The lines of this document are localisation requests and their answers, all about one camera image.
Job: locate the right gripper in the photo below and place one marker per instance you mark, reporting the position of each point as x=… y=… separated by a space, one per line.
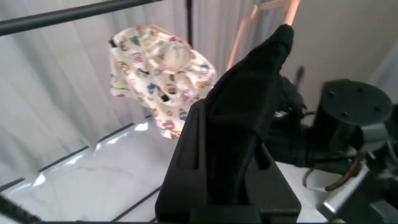
x=289 y=137

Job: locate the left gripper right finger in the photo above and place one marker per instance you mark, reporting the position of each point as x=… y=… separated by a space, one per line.
x=273 y=193

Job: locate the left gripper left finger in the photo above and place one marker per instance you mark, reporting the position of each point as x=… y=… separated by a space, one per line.
x=183 y=180

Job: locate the black garment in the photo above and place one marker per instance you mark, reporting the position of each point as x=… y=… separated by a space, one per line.
x=245 y=102

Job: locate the cream printed garment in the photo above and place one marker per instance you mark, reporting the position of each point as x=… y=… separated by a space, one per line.
x=161 y=77

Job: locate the pink clothes hanger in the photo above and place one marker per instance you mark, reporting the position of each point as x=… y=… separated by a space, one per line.
x=164 y=31
x=290 y=14

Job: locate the black clothes rack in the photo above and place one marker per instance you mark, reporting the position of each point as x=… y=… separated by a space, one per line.
x=62 y=15

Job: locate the white curtain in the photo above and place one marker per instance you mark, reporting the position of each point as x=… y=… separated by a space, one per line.
x=46 y=93

